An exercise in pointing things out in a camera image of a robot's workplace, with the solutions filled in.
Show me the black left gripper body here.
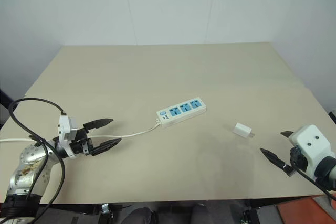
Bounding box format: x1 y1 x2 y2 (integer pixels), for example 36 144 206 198
69 128 96 157

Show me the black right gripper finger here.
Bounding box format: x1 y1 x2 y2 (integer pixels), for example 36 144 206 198
280 130 296 141
259 147 292 174

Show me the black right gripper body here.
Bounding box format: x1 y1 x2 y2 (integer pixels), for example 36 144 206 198
285 146 310 178

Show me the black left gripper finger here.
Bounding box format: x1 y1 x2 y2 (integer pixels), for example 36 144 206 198
83 118 114 132
91 137 122 156

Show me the white plug adapter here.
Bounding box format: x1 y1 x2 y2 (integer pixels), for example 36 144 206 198
232 122 256 140

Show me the white power strip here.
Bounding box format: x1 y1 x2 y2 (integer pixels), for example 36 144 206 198
156 97 207 129

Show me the orange red panel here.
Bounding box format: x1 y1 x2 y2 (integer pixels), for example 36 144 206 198
275 194 336 224

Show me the black equipment box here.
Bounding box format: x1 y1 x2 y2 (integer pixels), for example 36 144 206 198
239 202 284 224

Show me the dark rounded shape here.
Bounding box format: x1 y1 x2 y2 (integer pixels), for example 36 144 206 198
125 206 159 224

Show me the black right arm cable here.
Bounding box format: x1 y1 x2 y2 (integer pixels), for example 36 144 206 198
290 164 336 204

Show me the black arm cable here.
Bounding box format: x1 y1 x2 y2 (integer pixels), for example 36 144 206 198
290 164 336 204
7 98 66 207

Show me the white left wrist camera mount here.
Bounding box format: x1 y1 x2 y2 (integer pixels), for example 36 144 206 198
57 114 79 159

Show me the white power cord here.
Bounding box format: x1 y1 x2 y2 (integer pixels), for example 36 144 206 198
0 119 161 144

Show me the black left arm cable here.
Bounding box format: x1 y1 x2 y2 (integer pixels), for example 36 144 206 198
7 98 66 207

